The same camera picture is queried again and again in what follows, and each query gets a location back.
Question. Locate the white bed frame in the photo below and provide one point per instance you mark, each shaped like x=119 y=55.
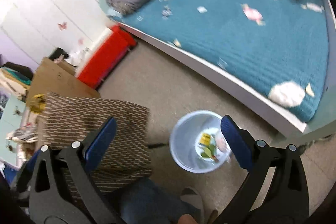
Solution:
x=282 y=120

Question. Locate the mint drawer cabinet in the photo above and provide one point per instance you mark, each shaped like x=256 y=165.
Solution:
x=13 y=115

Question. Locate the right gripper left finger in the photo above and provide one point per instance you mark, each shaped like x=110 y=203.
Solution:
x=40 y=180

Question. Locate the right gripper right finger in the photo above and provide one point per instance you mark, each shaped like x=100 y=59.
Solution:
x=287 y=199

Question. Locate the white plastic bag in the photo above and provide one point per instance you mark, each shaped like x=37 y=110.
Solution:
x=76 y=57

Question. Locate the teal bed mattress cover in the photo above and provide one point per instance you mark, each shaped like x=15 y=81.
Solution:
x=260 y=42

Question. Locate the red storage bench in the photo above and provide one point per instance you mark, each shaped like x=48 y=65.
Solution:
x=106 y=57

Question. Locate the brown dotted tablecloth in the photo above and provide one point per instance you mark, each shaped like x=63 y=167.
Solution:
x=126 y=160

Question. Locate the white plastic trash bin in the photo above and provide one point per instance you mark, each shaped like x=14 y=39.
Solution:
x=197 y=144

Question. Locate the large cardboard box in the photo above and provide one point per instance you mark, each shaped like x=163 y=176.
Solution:
x=51 y=78

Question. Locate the crumpled white tissue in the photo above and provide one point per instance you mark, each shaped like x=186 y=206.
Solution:
x=287 y=94

